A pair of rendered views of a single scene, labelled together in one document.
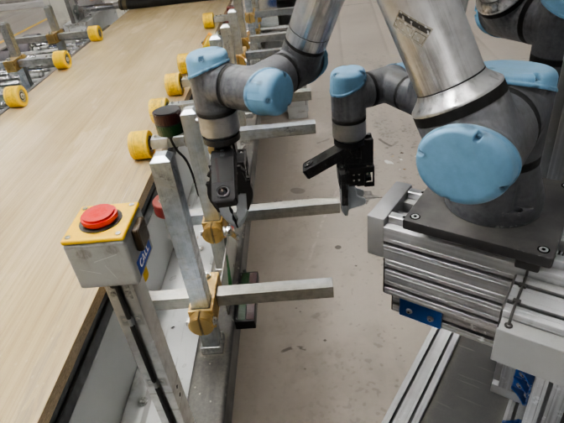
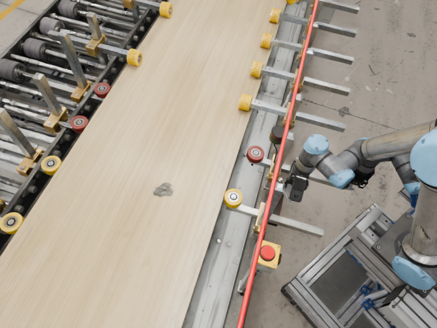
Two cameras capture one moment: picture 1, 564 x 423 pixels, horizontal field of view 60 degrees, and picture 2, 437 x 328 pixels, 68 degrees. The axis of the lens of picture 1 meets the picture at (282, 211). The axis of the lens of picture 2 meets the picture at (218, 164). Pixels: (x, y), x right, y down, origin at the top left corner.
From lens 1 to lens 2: 74 cm
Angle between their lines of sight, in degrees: 25
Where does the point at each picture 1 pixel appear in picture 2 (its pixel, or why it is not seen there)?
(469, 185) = (409, 280)
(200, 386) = (248, 251)
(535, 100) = not seen: outside the picture
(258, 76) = (341, 174)
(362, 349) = (309, 212)
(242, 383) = not seen: hidden behind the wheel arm
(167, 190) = (275, 197)
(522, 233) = not seen: hidden behind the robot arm
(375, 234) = (355, 232)
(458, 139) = (415, 273)
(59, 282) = (202, 192)
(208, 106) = (307, 163)
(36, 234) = (188, 151)
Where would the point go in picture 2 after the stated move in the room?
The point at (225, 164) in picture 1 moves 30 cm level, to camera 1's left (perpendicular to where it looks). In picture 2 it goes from (301, 181) to (224, 164)
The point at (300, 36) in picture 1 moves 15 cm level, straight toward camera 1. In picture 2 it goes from (369, 155) to (367, 194)
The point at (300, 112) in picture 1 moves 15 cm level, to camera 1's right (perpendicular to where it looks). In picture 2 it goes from (325, 20) to (339, 23)
